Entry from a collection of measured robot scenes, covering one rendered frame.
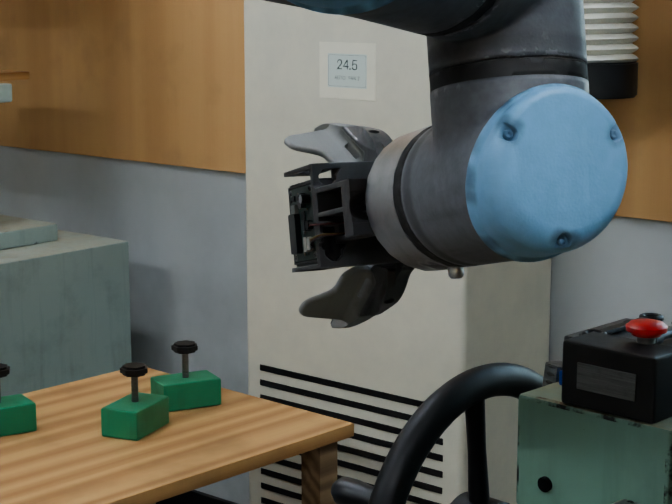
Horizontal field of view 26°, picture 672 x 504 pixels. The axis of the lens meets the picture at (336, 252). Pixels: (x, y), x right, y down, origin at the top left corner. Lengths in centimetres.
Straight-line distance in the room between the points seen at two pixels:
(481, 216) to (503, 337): 183
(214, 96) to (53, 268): 52
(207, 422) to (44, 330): 73
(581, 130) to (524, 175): 4
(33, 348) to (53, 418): 58
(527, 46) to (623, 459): 38
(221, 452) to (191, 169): 110
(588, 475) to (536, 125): 39
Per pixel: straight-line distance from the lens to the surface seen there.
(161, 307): 346
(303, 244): 99
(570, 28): 82
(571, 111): 79
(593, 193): 80
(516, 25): 80
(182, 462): 232
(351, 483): 119
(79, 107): 358
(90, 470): 231
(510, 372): 123
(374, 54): 256
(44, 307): 315
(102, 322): 326
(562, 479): 112
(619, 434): 108
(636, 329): 107
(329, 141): 107
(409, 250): 89
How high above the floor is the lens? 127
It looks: 10 degrees down
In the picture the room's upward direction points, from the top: straight up
